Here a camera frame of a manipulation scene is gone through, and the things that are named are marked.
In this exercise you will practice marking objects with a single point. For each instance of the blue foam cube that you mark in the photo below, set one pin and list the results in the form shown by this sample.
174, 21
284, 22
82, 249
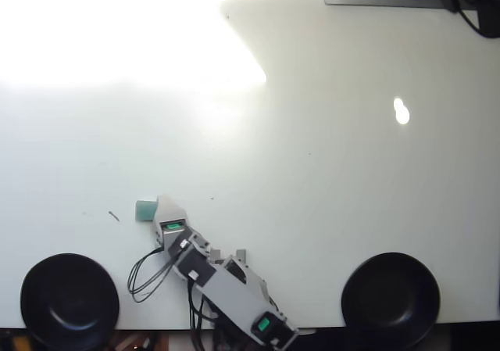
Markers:
145, 211

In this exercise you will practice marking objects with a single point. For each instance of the white clamp at table edge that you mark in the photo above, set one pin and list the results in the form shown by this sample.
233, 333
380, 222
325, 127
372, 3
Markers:
306, 332

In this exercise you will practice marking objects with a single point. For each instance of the gray gripper with servo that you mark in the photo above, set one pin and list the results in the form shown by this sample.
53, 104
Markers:
172, 233

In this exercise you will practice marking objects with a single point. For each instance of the black round bowl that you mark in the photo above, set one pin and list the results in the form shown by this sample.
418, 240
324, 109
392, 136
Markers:
390, 300
69, 302

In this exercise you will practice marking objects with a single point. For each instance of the gray Koch robot arm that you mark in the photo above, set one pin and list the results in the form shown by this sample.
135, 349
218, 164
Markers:
234, 292

